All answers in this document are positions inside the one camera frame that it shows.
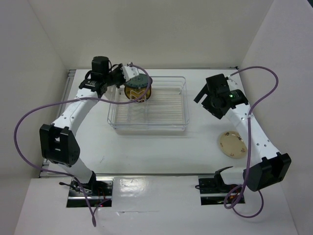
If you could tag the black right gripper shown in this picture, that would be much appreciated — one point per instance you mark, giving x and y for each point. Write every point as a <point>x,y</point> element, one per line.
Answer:
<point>216,112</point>

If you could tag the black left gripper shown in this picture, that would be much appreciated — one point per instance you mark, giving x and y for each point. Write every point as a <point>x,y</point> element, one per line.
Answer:
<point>119,69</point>

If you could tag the yellow patterned plate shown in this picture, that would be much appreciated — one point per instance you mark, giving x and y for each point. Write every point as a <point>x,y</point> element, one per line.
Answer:
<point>134,93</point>

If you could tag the teal blue floral plate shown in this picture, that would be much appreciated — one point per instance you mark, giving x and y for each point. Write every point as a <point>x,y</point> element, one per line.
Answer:
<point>140,81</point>

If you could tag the beige plate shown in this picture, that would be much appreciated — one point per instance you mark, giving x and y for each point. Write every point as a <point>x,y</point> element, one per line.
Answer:
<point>232,145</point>

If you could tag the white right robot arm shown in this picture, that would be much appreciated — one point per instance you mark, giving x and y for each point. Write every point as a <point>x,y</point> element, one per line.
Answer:
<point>268,165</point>

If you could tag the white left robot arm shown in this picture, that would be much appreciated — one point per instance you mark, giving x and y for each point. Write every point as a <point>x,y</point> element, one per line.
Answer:
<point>58,142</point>

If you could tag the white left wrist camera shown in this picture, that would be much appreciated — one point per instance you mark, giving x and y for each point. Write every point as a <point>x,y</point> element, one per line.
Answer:
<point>129,72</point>

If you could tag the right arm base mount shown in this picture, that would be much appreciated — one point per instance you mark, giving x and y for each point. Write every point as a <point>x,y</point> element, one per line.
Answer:
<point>211,191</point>

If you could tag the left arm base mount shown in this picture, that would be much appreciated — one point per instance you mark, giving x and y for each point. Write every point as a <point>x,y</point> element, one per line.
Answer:
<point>101,197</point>

